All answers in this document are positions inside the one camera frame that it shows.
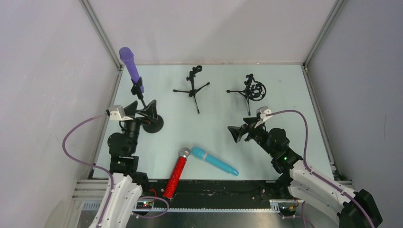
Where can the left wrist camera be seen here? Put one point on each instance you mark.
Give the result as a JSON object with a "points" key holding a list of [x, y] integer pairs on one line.
{"points": [[117, 113]]}

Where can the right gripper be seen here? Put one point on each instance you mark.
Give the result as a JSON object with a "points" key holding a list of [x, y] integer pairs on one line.
{"points": [[247, 129]]}

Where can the purple microphone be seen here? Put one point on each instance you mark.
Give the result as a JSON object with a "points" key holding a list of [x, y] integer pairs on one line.
{"points": [[127, 57]]}

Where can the red glitter microphone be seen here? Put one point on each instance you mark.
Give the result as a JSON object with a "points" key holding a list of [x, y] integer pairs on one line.
{"points": [[173, 181]]}

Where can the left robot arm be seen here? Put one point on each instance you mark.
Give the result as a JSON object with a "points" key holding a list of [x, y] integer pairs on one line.
{"points": [[125, 182]]}

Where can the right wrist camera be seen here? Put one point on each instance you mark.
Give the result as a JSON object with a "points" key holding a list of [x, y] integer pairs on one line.
{"points": [[263, 114]]}

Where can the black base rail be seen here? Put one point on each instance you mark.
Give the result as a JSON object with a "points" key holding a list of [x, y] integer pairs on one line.
{"points": [[225, 194]]}

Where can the circuit board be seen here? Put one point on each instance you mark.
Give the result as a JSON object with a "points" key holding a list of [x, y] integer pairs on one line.
{"points": [[287, 210], [144, 205]]}

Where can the right circuit board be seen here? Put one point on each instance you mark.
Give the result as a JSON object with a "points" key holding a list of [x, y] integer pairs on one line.
{"points": [[287, 210]]}

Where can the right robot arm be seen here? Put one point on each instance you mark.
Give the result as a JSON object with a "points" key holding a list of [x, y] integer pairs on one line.
{"points": [[347, 207]]}

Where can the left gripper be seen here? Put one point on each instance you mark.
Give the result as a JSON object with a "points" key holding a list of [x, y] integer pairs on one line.
{"points": [[138, 116]]}

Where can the black tripod mic stand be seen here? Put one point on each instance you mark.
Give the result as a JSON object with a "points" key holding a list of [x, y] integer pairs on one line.
{"points": [[191, 78]]}

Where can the blue microphone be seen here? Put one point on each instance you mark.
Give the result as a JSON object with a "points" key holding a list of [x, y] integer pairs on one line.
{"points": [[203, 155]]}

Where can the left circuit board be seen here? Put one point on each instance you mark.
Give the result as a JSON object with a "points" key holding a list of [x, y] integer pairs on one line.
{"points": [[144, 205]]}

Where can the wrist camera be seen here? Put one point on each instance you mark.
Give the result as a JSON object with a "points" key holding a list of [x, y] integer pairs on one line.
{"points": [[263, 114], [117, 113]]}

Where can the black round-base mic stand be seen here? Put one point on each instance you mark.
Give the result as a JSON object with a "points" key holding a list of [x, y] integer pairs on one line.
{"points": [[152, 127]]}

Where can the black shock-mount tripod stand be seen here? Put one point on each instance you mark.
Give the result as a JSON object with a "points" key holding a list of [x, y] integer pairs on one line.
{"points": [[254, 91]]}

